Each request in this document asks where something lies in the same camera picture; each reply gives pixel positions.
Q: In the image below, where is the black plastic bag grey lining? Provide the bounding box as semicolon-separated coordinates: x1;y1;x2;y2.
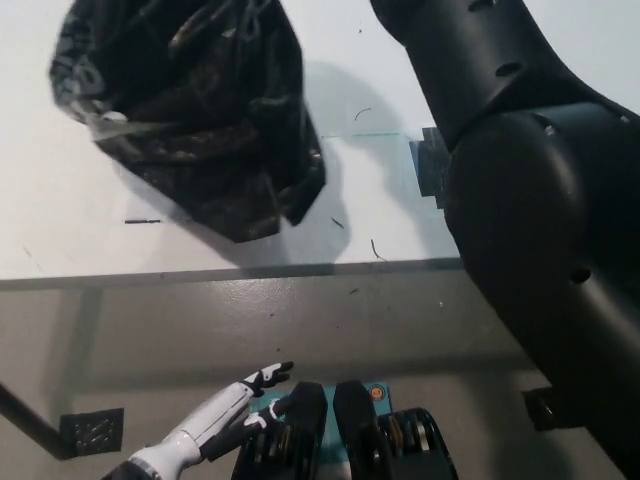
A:
48;0;329;245

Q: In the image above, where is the black table leg bar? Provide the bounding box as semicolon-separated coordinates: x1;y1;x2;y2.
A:
0;382;69;460

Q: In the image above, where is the black tape patch on table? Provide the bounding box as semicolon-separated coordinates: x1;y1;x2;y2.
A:
408;127;454;210

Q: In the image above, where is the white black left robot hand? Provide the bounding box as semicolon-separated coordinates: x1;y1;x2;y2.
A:
171;359;297;462

